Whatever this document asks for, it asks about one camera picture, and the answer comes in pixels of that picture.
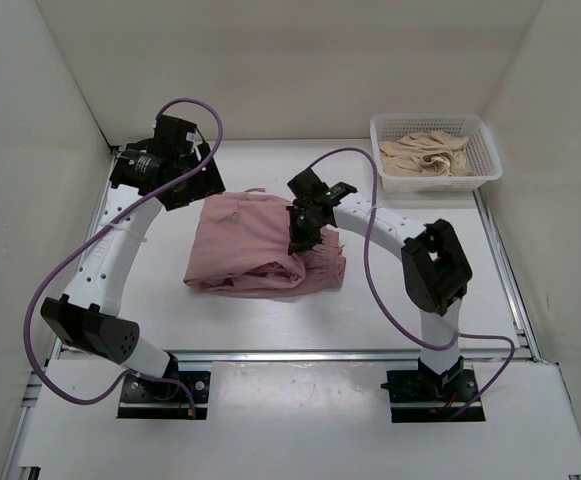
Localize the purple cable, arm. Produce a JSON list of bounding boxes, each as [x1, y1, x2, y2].
[[305, 147, 516, 416], [23, 98, 224, 404]]

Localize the beige trousers in basket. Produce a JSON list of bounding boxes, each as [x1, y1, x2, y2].
[[379, 130, 476, 177]]

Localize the aluminium frame rail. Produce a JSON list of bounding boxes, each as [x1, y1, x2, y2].
[[0, 144, 121, 480]]

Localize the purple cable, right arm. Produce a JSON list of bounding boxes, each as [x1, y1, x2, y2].
[[305, 147, 516, 416]]

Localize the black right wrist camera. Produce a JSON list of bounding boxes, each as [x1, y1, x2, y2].
[[287, 168, 357, 208]]

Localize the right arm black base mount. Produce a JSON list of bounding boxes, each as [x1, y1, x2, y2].
[[380, 369, 486, 424]]

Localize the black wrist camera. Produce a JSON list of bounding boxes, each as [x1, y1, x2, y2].
[[287, 168, 357, 208], [148, 114, 197, 158]]

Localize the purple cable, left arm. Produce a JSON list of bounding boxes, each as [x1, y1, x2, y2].
[[23, 98, 224, 404]]

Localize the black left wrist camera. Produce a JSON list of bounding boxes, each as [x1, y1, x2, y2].
[[148, 114, 197, 158]]

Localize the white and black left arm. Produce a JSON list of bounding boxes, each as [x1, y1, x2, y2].
[[33, 139, 225, 400]]

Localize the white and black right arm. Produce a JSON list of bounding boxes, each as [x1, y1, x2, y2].
[[287, 193, 473, 400]]

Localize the white perforated plastic basket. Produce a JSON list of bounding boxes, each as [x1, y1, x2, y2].
[[370, 114, 503, 194]]

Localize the pink trousers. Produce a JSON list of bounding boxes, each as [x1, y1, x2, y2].
[[183, 189, 346, 298]]

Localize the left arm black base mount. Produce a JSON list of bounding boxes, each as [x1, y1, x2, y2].
[[117, 367, 211, 420]]

